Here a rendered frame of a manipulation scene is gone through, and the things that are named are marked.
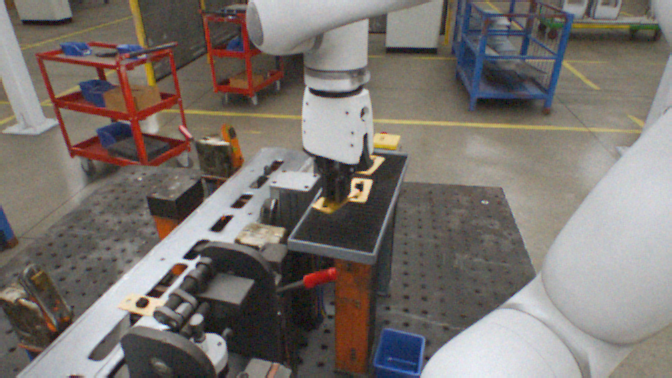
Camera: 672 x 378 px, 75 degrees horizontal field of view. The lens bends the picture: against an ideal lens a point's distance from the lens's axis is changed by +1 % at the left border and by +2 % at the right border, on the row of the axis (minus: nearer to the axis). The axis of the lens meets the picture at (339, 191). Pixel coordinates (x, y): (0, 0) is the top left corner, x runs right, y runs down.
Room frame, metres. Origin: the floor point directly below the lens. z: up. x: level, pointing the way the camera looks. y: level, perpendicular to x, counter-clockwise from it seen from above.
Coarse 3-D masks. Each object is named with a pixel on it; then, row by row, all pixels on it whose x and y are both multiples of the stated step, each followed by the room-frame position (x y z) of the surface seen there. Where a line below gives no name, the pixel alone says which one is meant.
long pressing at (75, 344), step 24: (240, 168) 1.12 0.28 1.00; (288, 168) 1.11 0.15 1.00; (216, 192) 0.98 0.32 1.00; (240, 192) 0.97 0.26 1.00; (264, 192) 0.97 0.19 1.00; (192, 216) 0.86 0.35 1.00; (216, 216) 0.86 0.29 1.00; (240, 216) 0.86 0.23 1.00; (168, 240) 0.77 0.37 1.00; (192, 240) 0.77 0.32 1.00; (216, 240) 0.77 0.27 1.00; (144, 264) 0.69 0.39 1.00; (168, 264) 0.69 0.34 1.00; (192, 264) 0.69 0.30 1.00; (120, 288) 0.62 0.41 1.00; (144, 288) 0.62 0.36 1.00; (168, 288) 0.62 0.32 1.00; (96, 312) 0.56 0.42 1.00; (120, 312) 0.56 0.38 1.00; (192, 312) 0.56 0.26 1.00; (72, 336) 0.50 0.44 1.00; (96, 336) 0.50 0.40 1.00; (48, 360) 0.46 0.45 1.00; (72, 360) 0.46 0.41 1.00; (120, 360) 0.46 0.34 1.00
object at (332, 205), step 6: (330, 192) 0.59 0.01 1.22; (354, 192) 0.60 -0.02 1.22; (324, 198) 0.58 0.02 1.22; (330, 198) 0.58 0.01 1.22; (348, 198) 0.58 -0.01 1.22; (318, 204) 0.57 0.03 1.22; (324, 204) 0.57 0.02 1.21; (330, 204) 0.57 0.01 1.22; (336, 204) 0.57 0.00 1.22; (342, 204) 0.57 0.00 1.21; (324, 210) 0.55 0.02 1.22; (330, 210) 0.55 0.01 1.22
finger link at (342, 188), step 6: (348, 168) 0.57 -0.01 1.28; (354, 168) 0.56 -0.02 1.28; (348, 174) 0.57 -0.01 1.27; (336, 180) 0.57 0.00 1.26; (348, 180) 0.58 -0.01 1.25; (336, 186) 0.57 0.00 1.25; (342, 186) 0.57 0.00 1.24; (348, 186) 0.58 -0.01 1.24; (336, 192) 0.57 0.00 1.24; (342, 192) 0.57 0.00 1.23; (348, 192) 0.58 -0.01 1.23; (336, 198) 0.57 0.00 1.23; (342, 198) 0.57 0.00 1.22
